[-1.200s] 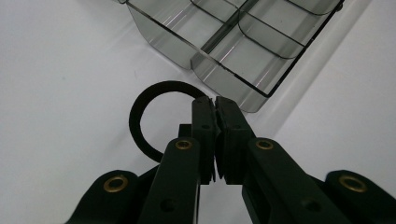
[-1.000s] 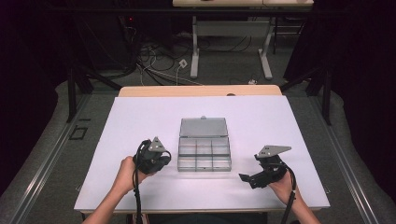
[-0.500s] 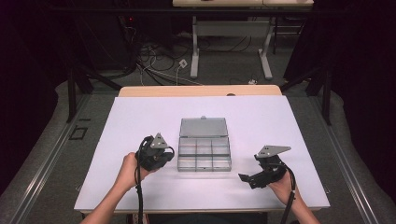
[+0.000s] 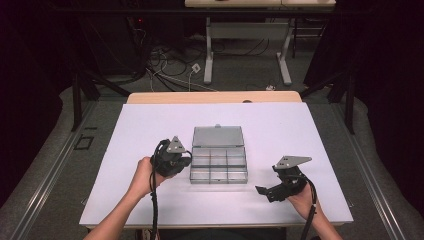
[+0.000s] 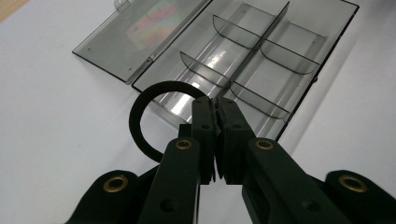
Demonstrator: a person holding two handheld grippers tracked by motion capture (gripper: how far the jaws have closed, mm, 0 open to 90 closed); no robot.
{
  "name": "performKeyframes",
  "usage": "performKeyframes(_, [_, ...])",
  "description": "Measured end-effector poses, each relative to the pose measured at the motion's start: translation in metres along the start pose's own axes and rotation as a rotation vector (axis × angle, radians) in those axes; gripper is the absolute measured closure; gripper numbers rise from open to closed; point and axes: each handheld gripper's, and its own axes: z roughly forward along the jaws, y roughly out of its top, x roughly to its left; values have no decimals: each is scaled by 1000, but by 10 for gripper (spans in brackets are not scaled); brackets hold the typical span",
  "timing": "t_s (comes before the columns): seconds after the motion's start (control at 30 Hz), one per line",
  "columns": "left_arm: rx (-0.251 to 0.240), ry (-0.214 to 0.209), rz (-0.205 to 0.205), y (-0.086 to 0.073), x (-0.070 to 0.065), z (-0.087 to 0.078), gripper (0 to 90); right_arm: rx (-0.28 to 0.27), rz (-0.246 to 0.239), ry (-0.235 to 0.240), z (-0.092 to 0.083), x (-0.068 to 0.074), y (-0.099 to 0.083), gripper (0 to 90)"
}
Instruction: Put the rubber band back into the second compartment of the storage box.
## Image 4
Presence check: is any metal floor rail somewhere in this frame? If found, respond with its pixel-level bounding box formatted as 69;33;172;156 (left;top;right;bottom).
328;102;407;240
5;99;98;240

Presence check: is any left hand-held gripper cable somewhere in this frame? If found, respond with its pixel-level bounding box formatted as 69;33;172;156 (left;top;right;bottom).
148;138;194;240

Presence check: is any black metal stand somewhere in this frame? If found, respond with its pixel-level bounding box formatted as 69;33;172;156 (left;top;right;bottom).
299;70;356;135
70;70;132;133

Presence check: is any tangle of floor cables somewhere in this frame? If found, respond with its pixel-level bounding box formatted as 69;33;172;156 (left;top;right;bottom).
126;18;219;93

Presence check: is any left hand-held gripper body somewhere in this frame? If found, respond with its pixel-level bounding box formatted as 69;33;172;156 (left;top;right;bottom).
149;135;187;178

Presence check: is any dark curtain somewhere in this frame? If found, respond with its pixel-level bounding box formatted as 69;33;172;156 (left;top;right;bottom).
302;0;424;216
0;0;73;209

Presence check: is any right hand-held gripper cable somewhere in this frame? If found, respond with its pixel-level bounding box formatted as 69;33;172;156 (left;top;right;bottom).
297;174;318;240

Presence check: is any clear plastic compartment box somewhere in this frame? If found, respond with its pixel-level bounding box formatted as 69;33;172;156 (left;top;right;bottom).
189;123;249;185

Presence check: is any white-legged desk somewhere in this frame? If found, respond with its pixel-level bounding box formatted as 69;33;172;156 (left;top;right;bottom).
184;0;337;86

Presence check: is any white table mat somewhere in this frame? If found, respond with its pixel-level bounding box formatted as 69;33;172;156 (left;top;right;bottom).
79;102;354;227

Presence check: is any hand-held gripper cable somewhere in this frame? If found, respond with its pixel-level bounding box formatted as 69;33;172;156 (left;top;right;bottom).
148;138;194;240
297;174;318;240

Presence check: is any person's left hand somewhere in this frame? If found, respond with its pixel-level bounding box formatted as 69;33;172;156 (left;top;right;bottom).
127;155;167;201

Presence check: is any black equipment box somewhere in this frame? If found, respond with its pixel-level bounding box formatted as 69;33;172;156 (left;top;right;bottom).
78;13;148;77

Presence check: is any light wooden table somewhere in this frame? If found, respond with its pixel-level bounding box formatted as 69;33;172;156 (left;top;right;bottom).
79;90;354;231

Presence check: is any person's right hand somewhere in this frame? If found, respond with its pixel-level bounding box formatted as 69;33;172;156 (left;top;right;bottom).
286;185;320;222

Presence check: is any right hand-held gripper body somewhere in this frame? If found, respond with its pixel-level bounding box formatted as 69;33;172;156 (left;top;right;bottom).
265;155;313;204

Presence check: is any black horizontal bar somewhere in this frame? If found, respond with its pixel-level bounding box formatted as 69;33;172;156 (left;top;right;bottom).
54;7;372;15

